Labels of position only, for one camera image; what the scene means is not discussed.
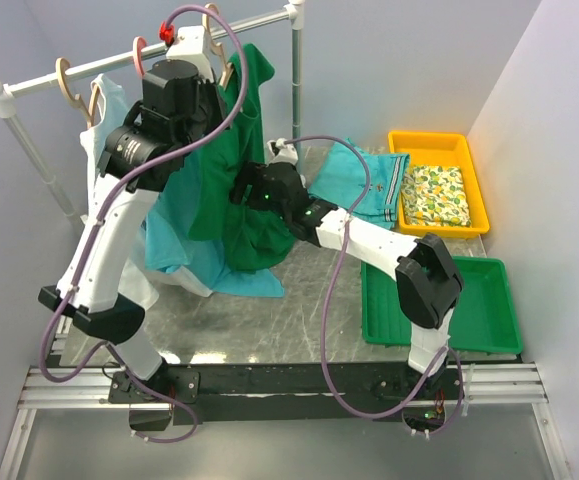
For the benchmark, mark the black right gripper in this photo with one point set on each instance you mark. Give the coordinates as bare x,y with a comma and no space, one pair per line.
250,175

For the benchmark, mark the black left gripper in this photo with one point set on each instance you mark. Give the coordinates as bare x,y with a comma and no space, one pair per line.
208,88

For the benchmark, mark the green t shirt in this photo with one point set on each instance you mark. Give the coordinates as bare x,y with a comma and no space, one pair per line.
252,240

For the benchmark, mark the beige hanger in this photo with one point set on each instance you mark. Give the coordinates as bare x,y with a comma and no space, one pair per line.
76,95
217,49

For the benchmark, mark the green plastic tray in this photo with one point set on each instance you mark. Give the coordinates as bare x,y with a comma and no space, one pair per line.
484,320

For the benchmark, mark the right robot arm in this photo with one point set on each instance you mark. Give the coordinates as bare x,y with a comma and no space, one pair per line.
427,279

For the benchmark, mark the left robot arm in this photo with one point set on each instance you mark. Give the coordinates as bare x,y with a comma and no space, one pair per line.
131,177

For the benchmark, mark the white t shirt blue print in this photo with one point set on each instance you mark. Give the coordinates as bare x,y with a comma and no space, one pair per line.
112,107

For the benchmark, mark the pink plastic hanger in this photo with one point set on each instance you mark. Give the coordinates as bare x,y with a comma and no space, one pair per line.
138,45

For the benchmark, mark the light blue t shirt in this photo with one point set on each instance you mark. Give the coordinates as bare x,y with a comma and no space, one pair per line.
197,266

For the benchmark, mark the yellow plastic bin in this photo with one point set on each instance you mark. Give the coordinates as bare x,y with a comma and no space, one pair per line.
445,150

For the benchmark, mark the lemon print folded cloth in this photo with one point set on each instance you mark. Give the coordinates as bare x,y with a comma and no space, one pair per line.
435,196

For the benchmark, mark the white metal clothes rack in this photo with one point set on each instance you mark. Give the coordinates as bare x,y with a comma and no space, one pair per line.
293,12

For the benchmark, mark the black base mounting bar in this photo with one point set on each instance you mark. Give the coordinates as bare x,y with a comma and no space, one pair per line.
289,387

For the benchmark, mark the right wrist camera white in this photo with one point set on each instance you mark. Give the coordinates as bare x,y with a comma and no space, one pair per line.
280,151

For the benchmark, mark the aluminium frame rail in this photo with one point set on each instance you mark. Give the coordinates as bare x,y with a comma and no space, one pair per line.
480,384

